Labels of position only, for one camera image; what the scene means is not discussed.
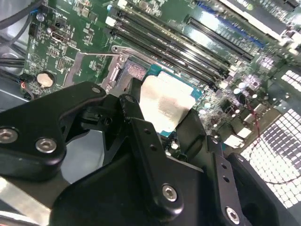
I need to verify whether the metal socket cover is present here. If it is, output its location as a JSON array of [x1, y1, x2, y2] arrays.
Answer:
[[63, 50, 125, 91]]

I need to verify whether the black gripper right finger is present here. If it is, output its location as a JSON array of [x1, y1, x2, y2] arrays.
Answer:
[[176, 109, 294, 226]]

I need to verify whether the locking lever wire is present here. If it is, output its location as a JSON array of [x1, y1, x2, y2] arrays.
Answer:
[[80, 52, 120, 57]]

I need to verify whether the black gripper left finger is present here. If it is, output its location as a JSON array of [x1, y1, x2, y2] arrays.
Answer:
[[0, 78, 185, 219]]

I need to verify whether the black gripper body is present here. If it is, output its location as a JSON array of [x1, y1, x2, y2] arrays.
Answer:
[[49, 150, 226, 226]]

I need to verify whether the silver CPU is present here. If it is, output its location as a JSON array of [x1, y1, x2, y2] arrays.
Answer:
[[138, 63, 204, 141]]

